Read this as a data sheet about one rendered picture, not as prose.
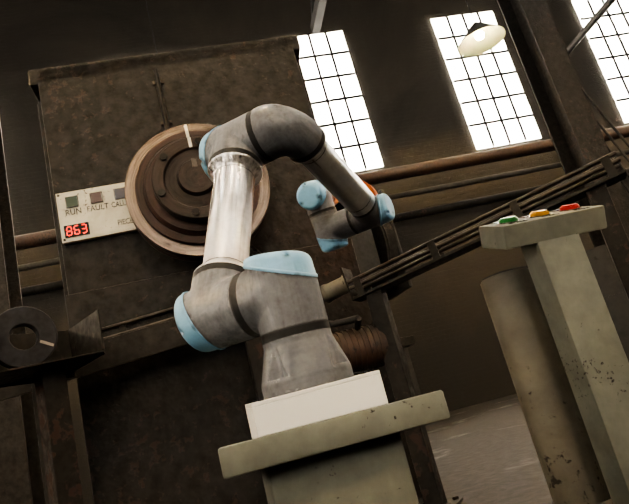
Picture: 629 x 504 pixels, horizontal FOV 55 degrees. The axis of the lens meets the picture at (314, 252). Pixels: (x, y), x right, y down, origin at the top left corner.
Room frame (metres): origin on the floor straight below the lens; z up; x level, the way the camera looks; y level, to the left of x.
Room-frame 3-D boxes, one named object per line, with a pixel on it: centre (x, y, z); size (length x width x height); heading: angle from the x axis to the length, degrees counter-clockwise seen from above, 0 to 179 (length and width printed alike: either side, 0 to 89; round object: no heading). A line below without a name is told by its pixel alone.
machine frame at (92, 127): (2.28, 0.41, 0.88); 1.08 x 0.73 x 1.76; 102
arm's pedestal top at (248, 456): (1.00, 0.06, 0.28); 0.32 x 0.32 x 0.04; 12
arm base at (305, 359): (1.00, 0.06, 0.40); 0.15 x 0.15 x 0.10
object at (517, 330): (1.43, -0.42, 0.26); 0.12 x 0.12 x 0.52
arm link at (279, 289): (0.99, 0.07, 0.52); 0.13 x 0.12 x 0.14; 65
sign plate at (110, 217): (1.90, 0.67, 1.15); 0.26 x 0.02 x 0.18; 102
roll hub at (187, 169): (1.76, 0.30, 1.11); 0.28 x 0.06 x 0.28; 102
